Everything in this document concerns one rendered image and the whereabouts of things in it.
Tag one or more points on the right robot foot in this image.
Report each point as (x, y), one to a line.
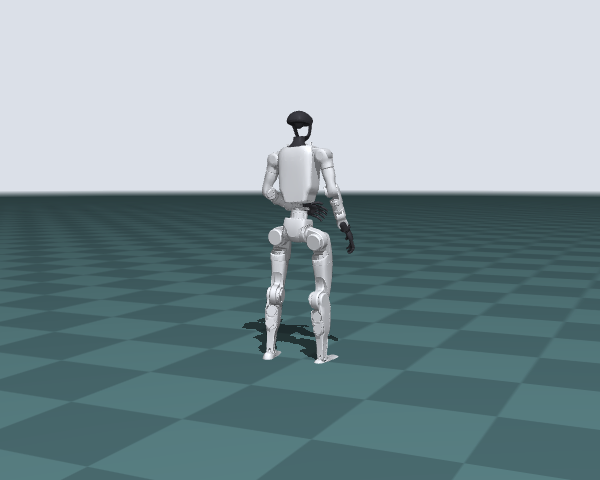
(330, 357)

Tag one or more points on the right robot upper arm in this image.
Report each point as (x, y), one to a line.
(325, 158)

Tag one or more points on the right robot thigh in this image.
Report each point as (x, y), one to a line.
(322, 261)

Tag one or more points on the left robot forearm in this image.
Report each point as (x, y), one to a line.
(280, 201)

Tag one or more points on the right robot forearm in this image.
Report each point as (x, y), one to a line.
(338, 208)

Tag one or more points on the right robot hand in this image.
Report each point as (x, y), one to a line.
(349, 236)

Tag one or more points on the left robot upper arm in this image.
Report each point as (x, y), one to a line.
(271, 175)

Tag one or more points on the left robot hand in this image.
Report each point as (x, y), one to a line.
(314, 208)

